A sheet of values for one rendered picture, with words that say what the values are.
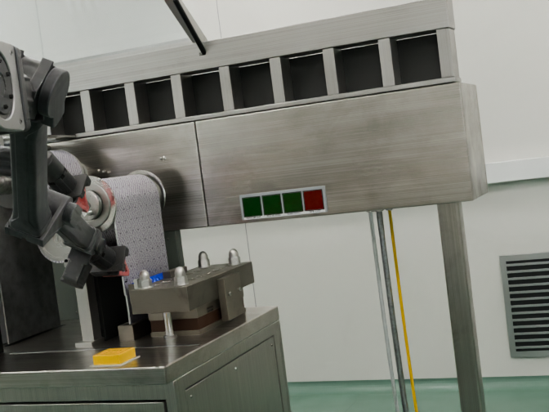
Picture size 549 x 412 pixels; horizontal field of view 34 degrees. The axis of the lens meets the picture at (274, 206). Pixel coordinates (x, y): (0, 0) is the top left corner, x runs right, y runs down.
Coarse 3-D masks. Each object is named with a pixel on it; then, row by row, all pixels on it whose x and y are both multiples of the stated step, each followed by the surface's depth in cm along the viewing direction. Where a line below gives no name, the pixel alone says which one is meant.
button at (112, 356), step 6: (114, 348) 207; (120, 348) 206; (126, 348) 205; (132, 348) 205; (96, 354) 202; (102, 354) 202; (108, 354) 201; (114, 354) 200; (120, 354) 200; (126, 354) 202; (132, 354) 204; (96, 360) 201; (102, 360) 201; (108, 360) 200; (114, 360) 200; (120, 360) 199; (126, 360) 202
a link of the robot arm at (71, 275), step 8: (104, 240) 208; (72, 248) 211; (96, 248) 207; (72, 256) 211; (80, 256) 211; (88, 256) 211; (72, 264) 210; (80, 264) 210; (88, 264) 213; (64, 272) 212; (72, 272) 210; (80, 272) 210; (88, 272) 213; (64, 280) 212; (72, 280) 210; (80, 280) 211; (80, 288) 214
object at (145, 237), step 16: (128, 224) 233; (144, 224) 240; (160, 224) 248; (128, 240) 232; (144, 240) 240; (160, 240) 248; (128, 256) 232; (144, 256) 239; (160, 256) 247; (160, 272) 246
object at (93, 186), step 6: (90, 186) 228; (96, 186) 228; (96, 192) 228; (102, 192) 227; (102, 198) 227; (108, 198) 227; (108, 204) 227; (108, 210) 227; (102, 216) 228; (108, 216) 228; (90, 222) 229; (96, 222) 229; (102, 222) 228
